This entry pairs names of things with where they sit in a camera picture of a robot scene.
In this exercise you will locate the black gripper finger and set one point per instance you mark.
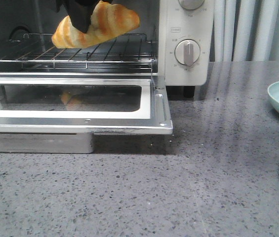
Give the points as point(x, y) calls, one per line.
point(79, 11)

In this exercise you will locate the striped croissant bread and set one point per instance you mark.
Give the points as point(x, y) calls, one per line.
point(108, 21)

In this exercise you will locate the glass oven door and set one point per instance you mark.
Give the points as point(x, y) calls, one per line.
point(61, 112)

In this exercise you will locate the cream Toshiba toaster oven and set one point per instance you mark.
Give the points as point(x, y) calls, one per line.
point(162, 21)

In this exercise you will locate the upper cream temperature knob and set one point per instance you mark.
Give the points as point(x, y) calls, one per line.
point(191, 4)

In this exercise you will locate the lower cream timer knob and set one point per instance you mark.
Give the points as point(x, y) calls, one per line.
point(187, 52)

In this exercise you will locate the pale grey curtain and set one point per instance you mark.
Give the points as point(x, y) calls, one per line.
point(245, 30)

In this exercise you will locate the wire oven rack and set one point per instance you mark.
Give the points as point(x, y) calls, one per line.
point(129, 53)

